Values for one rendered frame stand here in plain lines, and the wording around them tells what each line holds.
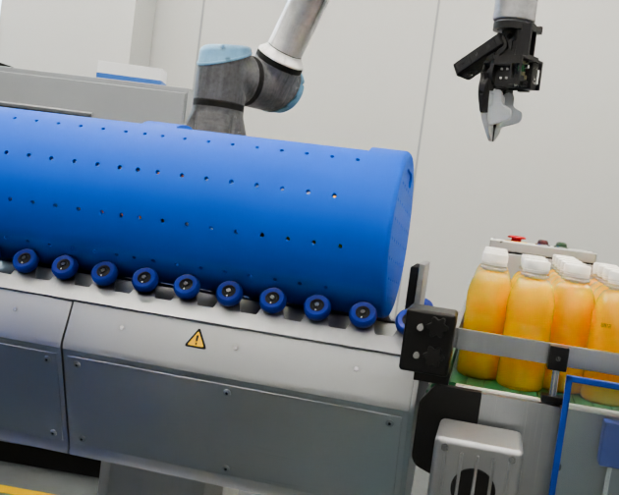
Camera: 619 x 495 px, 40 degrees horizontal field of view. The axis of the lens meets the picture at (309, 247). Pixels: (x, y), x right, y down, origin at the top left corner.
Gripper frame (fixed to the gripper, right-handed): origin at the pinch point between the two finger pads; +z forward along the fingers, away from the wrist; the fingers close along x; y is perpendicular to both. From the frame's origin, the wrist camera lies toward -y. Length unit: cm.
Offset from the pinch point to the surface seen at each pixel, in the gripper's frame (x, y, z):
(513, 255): 9.9, 2.5, 22.0
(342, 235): -36.7, 0.8, 20.5
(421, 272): -22.5, 5.9, 25.3
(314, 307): -36.0, -3.9, 32.8
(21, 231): -65, -48, 27
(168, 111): 40, -161, -7
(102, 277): -57, -35, 33
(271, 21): 144, -233, -66
